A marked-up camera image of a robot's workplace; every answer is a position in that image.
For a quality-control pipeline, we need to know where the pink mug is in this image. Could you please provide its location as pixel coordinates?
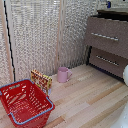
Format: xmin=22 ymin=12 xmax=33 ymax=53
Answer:
xmin=56 ymin=66 xmax=73 ymax=84

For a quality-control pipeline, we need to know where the short silver drawer handle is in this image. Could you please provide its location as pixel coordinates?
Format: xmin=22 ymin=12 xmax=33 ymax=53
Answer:
xmin=95 ymin=54 xmax=120 ymax=67

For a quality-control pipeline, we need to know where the brown drawer cabinet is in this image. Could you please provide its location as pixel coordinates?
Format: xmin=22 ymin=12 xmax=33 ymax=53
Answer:
xmin=82 ymin=9 xmax=128 ymax=82

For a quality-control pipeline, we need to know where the woven folding screen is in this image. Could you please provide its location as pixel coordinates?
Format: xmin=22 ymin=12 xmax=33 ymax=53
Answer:
xmin=0 ymin=0 xmax=101 ymax=88

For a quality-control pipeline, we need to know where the long silver drawer handle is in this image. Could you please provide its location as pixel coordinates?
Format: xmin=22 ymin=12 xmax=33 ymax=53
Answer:
xmin=91 ymin=32 xmax=120 ymax=42

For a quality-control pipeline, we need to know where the red shopping basket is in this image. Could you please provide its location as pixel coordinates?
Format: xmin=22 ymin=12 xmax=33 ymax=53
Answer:
xmin=0 ymin=78 xmax=56 ymax=128

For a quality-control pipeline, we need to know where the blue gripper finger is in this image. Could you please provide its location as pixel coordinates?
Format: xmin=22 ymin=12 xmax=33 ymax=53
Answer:
xmin=106 ymin=0 xmax=113 ymax=9

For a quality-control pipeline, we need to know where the colourful patterned box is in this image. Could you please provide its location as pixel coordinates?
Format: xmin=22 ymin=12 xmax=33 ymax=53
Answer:
xmin=30 ymin=69 xmax=54 ymax=96

